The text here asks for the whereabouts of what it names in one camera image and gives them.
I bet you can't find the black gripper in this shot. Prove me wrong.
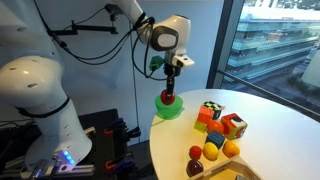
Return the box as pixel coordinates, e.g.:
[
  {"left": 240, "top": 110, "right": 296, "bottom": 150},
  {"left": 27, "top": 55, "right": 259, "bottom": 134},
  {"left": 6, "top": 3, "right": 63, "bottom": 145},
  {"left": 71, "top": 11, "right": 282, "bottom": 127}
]
[{"left": 164, "top": 64, "right": 181, "bottom": 96}]

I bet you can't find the red apple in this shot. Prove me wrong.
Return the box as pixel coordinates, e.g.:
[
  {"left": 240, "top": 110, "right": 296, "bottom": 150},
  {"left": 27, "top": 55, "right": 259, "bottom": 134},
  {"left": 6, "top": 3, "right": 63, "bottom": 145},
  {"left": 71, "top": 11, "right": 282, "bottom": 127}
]
[{"left": 160, "top": 90, "right": 175, "bottom": 105}]

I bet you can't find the green plastic bowl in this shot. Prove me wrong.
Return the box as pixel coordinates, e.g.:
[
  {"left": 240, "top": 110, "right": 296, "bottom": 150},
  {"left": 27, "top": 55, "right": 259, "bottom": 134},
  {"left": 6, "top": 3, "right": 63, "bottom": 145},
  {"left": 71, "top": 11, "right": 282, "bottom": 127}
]
[{"left": 155, "top": 96, "right": 183, "bottom": 120}]

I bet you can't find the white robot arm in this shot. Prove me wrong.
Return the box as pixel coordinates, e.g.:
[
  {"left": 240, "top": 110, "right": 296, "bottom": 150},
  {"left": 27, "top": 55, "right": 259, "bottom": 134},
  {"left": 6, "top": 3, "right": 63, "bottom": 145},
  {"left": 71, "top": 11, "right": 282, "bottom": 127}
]
[{"left": 0, "top": 0, "right": 193, "bottom": 174}]

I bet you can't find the orange red block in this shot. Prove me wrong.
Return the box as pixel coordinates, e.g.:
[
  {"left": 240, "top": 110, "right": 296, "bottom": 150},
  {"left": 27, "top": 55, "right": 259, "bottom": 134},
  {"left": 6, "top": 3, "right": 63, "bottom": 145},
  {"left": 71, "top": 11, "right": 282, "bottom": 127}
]
[{"left": 197, "top": 106, "right": 213, "bottom": 124}]

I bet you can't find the window metal railing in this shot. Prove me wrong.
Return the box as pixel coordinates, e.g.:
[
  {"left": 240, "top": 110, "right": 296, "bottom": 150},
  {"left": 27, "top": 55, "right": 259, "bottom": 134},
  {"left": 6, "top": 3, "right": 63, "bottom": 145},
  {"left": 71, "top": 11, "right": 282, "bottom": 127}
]
[{"left": 217, "top": 70, "right": 320, "bottom": 122}]

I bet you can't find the black green checkered cube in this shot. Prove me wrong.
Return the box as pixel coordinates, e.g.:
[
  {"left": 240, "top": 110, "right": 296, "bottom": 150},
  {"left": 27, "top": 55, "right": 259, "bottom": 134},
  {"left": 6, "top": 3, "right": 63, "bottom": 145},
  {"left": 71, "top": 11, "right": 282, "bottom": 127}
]
[{"left": 203, "top": 101, "right": 224, "bottom": 120}]

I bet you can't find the lime green small block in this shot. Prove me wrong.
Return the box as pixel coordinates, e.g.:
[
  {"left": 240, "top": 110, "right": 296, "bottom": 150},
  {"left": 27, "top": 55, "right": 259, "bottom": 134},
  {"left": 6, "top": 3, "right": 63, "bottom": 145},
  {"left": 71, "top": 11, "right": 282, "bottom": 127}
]
[{"left": 194, "top": 121, "right": 207, "bottom": 133}]

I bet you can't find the orange ball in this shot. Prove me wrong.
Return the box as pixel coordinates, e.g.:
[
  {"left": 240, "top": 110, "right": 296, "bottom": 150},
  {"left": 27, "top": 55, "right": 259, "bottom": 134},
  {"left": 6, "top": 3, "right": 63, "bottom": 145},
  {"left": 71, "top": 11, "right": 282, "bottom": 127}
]
[{"left": 207, "top": 120, "right": 224, "bottom": 134}]

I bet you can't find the blue block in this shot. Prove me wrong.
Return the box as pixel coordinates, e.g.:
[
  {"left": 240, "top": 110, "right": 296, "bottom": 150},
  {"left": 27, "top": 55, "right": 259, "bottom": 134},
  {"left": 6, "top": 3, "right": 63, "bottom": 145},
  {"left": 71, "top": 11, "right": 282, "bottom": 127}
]
[{"left": 206, "top": 131, "right": 225, "bottom": 149}]

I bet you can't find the small red strawberry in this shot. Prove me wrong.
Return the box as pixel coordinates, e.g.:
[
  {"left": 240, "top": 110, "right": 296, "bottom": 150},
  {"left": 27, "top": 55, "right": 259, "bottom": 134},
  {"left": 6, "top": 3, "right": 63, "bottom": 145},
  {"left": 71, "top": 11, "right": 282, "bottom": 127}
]
[{"left": 189, "top": 146, "right": 202, "bottom": 160}]

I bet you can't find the yellow lemon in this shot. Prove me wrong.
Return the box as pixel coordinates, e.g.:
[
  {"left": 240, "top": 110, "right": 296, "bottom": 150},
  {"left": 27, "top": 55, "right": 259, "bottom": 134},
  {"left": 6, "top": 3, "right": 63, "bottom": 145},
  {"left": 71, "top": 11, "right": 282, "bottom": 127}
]
[{"left": 203, "top": 142, "right": 219, "bottom": 161}]

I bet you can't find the dark red plum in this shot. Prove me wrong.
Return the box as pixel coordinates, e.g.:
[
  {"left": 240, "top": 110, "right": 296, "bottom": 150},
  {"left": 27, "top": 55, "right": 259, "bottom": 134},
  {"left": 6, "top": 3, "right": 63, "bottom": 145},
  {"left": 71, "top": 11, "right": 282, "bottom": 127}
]
[{"left": 186, "top": 160, "right": 203, "bottom": 177}]

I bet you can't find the orange yellow fruit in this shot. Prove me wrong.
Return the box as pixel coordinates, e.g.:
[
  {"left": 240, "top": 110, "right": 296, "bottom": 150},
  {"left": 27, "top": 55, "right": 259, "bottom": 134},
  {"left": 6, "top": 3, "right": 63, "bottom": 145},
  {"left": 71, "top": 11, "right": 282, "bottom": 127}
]
[{"left": 222, "top": 141, "right": 240, "bottom": 158}]

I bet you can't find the wooden tray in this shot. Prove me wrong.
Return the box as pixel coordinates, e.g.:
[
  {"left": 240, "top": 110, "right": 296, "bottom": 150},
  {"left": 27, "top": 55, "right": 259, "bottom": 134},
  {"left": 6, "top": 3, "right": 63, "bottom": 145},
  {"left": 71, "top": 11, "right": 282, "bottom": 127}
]
[{"left": 188, "top": 156, "right": 262, "bottom": 180}]

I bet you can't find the black robot stand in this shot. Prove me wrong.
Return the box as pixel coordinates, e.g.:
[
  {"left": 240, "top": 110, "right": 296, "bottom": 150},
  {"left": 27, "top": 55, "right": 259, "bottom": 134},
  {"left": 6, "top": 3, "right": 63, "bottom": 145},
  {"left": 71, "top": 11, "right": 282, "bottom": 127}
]
[{"left": 1, "top": 109, "right": 139, "bottom": 180}]

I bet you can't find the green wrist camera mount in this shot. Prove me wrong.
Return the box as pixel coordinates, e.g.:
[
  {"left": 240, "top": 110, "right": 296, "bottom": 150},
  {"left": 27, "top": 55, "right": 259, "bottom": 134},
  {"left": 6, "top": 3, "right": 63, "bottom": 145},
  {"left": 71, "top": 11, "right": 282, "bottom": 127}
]
[{"left": 149, "top": 56, "right": 164, "bottom": 71}]

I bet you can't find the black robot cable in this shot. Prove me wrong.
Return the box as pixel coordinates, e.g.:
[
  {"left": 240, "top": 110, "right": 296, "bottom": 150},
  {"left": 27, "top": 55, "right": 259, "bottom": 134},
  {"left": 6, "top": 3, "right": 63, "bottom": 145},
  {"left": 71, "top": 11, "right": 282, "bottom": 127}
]
[{"left": 33, "top": 0, "right": 171, "bottom": 82}]

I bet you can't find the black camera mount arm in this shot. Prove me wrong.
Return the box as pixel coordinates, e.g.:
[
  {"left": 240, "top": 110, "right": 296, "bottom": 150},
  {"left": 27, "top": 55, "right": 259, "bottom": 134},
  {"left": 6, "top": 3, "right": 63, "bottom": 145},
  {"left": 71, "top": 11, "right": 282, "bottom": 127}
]
[{"left": 52, "top": 4, "right": 122, "bottom": 36}]

